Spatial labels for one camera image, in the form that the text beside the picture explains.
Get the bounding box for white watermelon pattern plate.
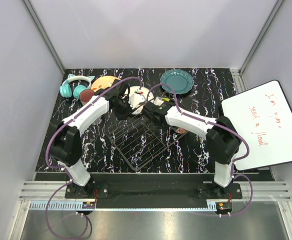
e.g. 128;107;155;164
125;86;154;115

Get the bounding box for red patterned bowl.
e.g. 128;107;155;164
175;127;187;135

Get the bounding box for wire dish rack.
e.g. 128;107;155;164
107;114;188;172

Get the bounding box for teal scalloped plate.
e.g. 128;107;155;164
160;69;194;95

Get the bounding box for yellow-green bowl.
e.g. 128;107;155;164
162;97;170;102

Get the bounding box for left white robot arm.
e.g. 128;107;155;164
45;81;132;198

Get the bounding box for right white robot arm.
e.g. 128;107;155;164
142;101;241;198

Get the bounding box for black marble pattern mat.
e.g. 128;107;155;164
34;67;244;174

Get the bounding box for clear glass cup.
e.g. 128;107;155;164
93;117;102;126

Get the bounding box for orange floral plate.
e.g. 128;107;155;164
91;75;120;92

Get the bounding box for pink cup brown lid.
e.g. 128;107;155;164
79;89;95;106

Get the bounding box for teal cat-ear headphones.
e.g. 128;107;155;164
59;74;95;99

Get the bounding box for white dry-erase board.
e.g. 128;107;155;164
221;80;292;171

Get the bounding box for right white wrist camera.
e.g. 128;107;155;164
153;97;164;106

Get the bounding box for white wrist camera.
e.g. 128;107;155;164
129;87;145;106
153;97;164;106

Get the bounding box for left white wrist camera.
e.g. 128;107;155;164
129;87;145;106

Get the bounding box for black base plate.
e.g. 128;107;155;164
65;173;242;200

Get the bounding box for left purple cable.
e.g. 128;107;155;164
45;76;144;240

